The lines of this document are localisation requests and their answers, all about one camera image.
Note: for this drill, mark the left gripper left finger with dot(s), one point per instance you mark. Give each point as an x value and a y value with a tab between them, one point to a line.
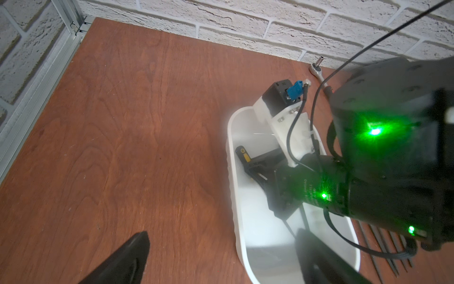
125	266

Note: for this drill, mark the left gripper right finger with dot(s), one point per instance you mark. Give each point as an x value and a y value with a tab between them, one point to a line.
319	264

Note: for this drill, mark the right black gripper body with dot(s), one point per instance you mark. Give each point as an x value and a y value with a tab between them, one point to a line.
323	184

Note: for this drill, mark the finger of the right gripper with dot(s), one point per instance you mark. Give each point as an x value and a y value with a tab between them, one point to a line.
261	168

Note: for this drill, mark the white plastic storage box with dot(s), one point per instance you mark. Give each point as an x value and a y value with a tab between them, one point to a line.
264	243

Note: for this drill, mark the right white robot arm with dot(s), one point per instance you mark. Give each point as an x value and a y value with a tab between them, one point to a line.
391	161

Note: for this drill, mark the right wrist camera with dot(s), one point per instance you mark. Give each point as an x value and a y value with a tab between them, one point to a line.
278	108

